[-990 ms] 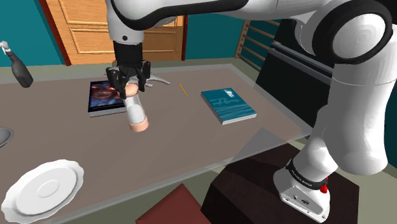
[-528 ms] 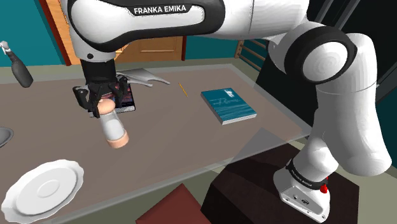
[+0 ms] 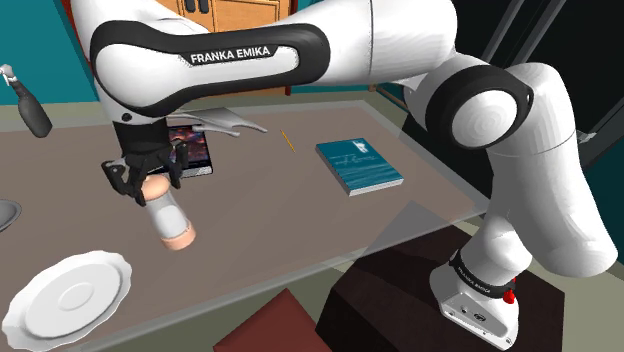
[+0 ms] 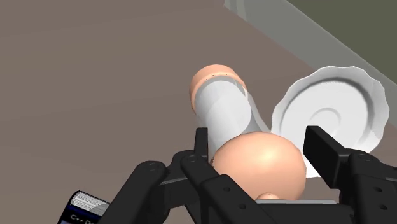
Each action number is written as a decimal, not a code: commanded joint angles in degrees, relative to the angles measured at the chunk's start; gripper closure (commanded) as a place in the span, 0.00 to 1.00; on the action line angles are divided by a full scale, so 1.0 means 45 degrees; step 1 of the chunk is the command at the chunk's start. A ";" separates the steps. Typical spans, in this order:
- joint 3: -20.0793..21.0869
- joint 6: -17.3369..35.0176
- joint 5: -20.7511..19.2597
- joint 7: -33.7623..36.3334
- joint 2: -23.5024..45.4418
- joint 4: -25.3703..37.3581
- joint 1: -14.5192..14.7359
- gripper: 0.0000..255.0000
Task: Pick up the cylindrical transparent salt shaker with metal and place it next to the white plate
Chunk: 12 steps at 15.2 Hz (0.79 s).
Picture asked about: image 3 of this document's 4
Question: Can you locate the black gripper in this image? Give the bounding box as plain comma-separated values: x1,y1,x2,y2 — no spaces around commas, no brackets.
100,116,191,207

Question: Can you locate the white and pink shaker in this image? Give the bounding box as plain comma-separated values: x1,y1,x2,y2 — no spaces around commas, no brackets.
141,174,198,252

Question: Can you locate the black bottle with white cap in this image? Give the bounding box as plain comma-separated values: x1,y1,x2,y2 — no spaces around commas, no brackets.
0,64,54,139

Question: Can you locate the yellow pencil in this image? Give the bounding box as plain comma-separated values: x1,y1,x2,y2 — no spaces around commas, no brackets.
280,128,297,154

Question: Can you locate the grey bowl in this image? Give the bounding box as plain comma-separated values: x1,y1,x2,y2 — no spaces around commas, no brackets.
0,198,23,234

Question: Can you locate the white scalloped plate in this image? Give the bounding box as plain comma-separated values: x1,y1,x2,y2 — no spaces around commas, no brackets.
1,250,134,347

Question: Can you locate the wooden cabinet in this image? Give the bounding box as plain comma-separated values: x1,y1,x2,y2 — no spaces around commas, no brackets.
155,0,294,97

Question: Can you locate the red-brown stool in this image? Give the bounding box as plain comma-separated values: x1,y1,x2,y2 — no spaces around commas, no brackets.
212,287,333,352

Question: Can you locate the teal book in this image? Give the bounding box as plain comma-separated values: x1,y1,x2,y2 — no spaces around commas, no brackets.
314,137,405,198

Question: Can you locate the dark robot stand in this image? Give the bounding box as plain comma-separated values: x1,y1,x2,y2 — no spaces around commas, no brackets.
315,225,567,352

